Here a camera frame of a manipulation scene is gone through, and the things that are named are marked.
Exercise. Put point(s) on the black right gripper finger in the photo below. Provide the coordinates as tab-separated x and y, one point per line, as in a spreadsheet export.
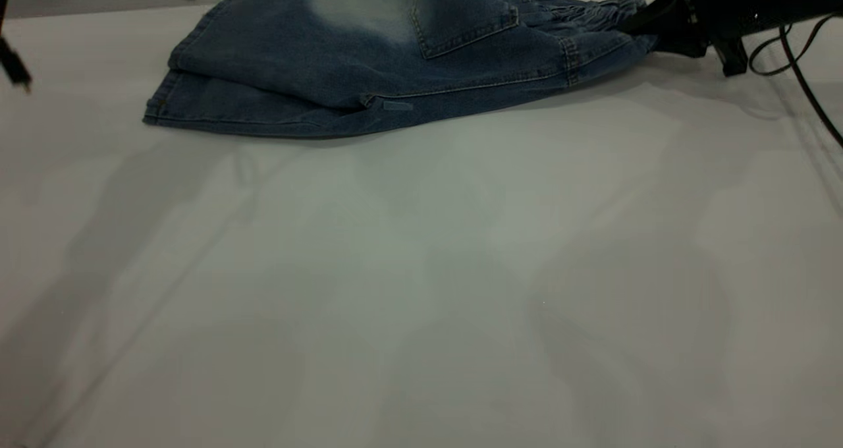
688	45
668	13

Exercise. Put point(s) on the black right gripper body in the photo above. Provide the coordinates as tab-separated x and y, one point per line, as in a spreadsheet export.
737	3

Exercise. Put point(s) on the blue faded denim pants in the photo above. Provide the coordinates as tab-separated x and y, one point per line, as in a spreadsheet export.
369	59

